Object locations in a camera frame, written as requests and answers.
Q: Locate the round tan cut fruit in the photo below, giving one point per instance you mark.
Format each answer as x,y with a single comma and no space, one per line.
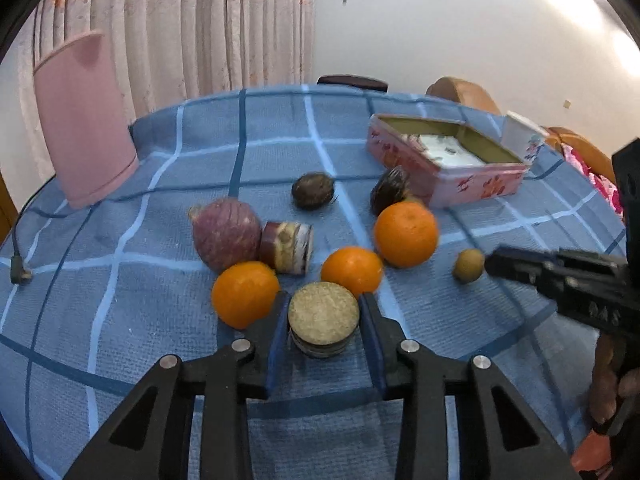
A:
322,317

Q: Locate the beige floral curtain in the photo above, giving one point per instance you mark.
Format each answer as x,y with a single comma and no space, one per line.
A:
167,51

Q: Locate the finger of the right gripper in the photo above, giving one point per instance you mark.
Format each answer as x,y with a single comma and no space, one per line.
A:
525,266

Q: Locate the pink floral cushion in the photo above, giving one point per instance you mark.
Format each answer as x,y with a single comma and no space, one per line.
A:
601,183

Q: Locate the dark brown round fruit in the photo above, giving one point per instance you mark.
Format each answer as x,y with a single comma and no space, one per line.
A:
312,190

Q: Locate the brown leather armchair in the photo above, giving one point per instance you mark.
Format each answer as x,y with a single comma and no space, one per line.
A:
463,92

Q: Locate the white packet in tin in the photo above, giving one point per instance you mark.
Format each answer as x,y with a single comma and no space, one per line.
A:
444,151

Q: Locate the white paper cup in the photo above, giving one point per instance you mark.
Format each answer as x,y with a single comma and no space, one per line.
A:
523,137

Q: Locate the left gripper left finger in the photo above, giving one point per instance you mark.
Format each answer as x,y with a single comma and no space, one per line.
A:
149,434

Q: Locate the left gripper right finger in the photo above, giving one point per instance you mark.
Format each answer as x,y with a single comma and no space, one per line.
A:
499,436

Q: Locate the blue plaid tablecloth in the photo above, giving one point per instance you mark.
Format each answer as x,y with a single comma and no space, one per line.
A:
118,285

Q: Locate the pink cylindrical bin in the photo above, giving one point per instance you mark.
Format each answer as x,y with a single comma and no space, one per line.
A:
83,120

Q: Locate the dark spiky fruit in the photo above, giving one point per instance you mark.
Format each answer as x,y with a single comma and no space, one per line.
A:
392,188

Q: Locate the dark round stool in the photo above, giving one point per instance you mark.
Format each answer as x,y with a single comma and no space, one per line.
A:
360,82

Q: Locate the brown leather sofa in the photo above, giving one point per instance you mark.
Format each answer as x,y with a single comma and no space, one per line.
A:
581,153

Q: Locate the large orange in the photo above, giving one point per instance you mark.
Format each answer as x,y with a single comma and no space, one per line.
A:
406,234

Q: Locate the purple round vegetable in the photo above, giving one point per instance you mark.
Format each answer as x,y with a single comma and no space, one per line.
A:
225,232

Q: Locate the right hand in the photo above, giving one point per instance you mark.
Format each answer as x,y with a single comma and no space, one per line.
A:
605,386

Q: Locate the small tan kiwi fruit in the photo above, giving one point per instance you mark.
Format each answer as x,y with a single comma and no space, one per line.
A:
469,266

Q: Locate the pink metal tin box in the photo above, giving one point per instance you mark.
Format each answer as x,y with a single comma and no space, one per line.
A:
439,187

